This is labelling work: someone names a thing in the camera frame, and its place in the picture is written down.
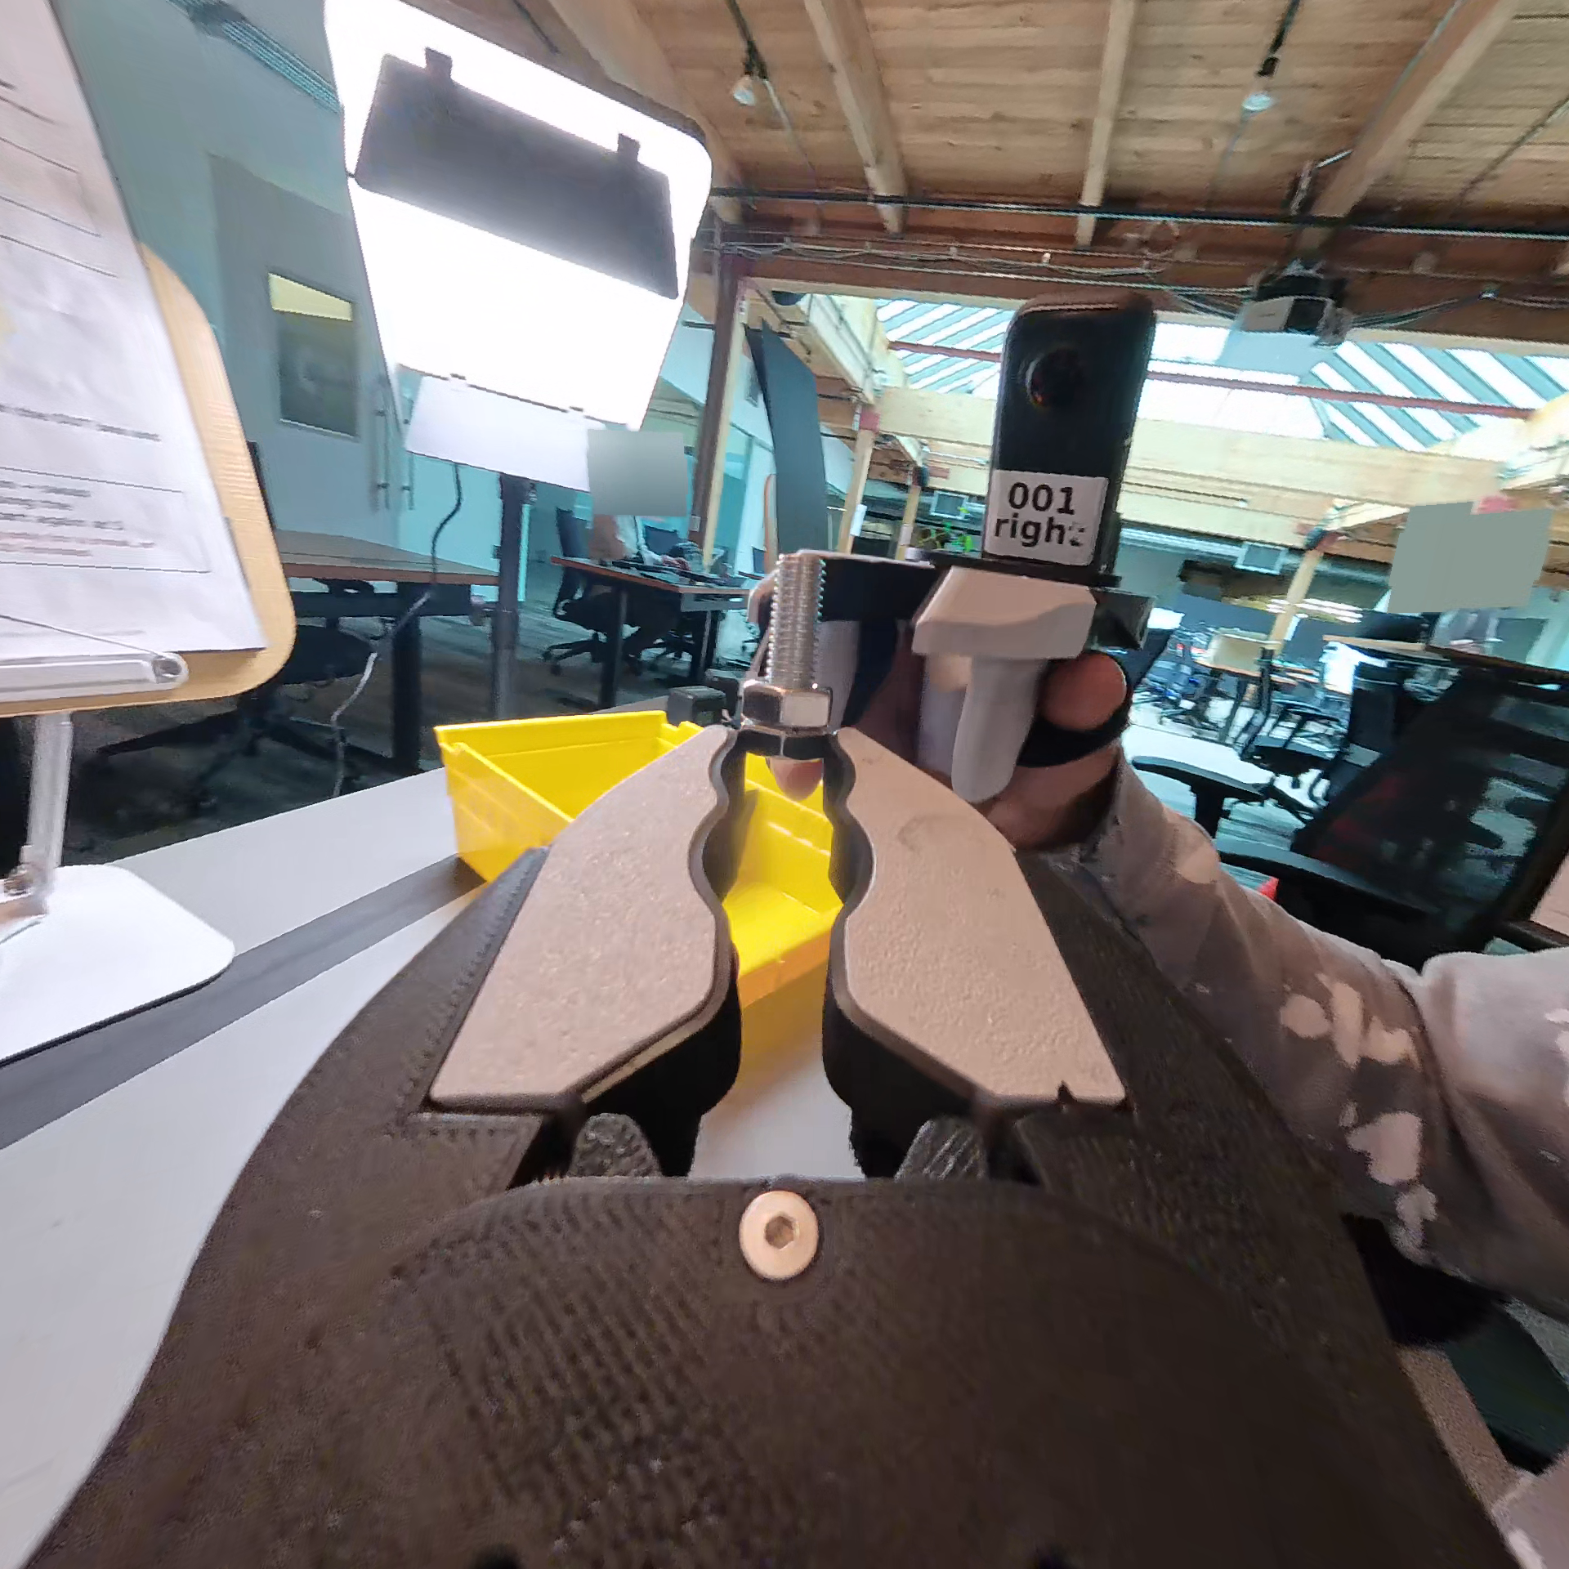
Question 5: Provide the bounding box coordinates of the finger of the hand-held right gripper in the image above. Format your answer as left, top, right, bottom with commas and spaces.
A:
744, 570, 786, 693
913, 564, 1097, 805

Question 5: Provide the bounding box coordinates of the silver hex bolt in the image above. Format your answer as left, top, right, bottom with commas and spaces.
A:
765, 553, 834, 701

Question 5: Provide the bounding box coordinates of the ceiling projector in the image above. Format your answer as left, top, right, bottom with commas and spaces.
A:
1238, 271, 1350, 346

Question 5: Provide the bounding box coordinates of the wooden desk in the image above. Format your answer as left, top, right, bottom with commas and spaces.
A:
545, 557, 748, 714
274, 536, 496, 774

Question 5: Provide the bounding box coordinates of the instruction sheet stand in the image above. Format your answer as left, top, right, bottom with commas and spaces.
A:
0, 0, 294, 1069

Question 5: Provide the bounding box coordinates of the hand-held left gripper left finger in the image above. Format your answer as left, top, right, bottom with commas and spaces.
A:
429, 727, 744, 1162

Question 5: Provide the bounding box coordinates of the silver hex nut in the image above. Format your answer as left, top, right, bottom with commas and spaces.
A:
735, 688, 842, 749

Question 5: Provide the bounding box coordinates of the person's right forearm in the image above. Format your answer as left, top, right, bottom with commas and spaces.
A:
1079, 760, 1569, 1326

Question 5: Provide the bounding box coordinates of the yellow plastic bin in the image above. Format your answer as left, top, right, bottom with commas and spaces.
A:
436, 710, 842, 1007

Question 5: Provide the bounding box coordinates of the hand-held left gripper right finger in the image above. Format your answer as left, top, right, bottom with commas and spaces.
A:
821, 729, 1131, 1171

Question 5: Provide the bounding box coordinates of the studio light panel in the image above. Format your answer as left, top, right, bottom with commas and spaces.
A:
324, 0, 715, 725

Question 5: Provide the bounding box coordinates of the person's right hand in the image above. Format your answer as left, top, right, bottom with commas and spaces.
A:
845, 626, 1133, 856

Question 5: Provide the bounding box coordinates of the black mesh office chair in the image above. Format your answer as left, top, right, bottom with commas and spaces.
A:
1140, 663, 1569, 970

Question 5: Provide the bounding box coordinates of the black flat panel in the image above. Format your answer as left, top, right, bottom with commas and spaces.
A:
743, 327, 840, 570

